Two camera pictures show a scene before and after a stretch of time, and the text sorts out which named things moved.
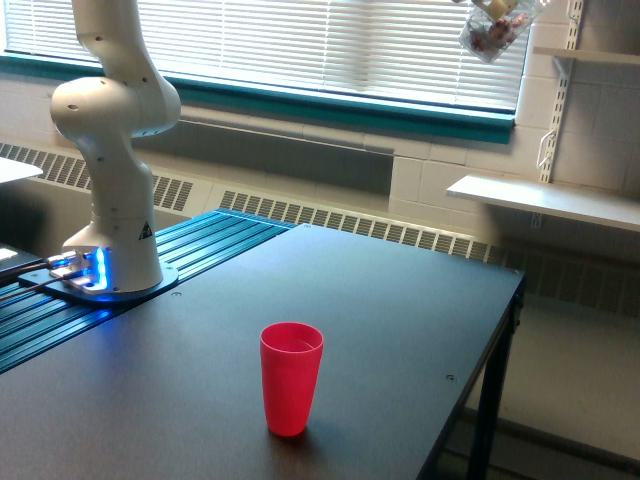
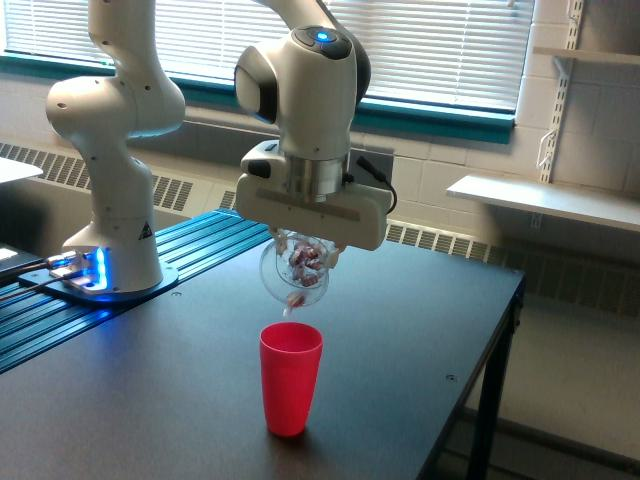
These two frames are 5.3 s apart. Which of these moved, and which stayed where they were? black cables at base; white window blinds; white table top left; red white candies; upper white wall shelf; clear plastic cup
Moved: red white candies; clear plastic cup
Stayed: white table top left; upper white wall shelf; white window blinds; black cables at base
